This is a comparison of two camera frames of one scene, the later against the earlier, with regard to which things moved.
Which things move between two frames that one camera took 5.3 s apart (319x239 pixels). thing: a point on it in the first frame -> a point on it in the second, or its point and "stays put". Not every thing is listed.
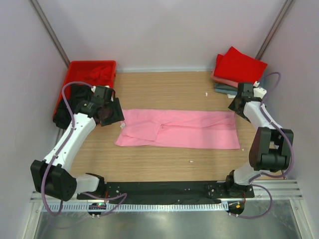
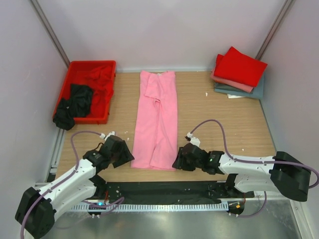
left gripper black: [117, 115] -> [126, 155]
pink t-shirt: [179, 129] -> [156, 132]
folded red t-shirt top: [236, 66] stays put
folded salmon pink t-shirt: [217, 79] stays put
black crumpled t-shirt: [77, 93] stays put
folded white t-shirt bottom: [231, 96] stays put
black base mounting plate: [199, 192] stays put
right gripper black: [232, 106] -> [180, 163]
